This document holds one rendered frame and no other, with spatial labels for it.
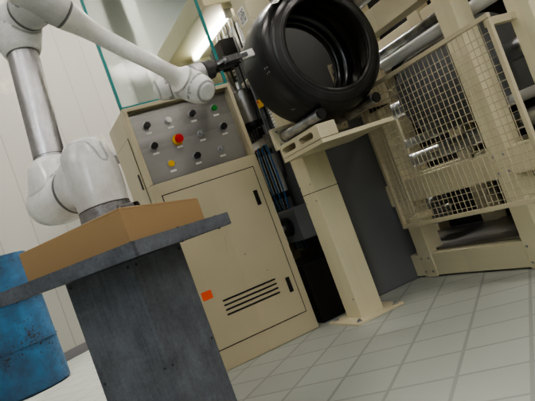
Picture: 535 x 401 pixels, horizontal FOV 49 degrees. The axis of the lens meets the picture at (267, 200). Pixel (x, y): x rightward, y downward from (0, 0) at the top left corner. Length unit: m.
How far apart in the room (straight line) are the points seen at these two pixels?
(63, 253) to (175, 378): 0.45
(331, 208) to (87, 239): 1.39
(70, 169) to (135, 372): 0.61
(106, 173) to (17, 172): 4.16
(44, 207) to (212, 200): 1.03
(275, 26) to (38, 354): 2.93
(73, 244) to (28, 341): 2.82
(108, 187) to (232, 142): 1.25
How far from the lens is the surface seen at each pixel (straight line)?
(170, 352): 1.68
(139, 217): 1.60
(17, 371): 4.44
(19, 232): 5.68
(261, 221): 2.83
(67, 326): 5.76
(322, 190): 2.72
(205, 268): 2.72
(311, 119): 2.41
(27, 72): 2.10
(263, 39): 2.41
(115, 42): 2.14
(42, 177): 1.95
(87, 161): 1.78
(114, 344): 1.75
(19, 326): 4.44
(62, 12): 2.09
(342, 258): 2.73
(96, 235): 1.60
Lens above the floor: 0.60
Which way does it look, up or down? 1 degrees up
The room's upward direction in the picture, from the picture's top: 20 degrees counter-clockwise
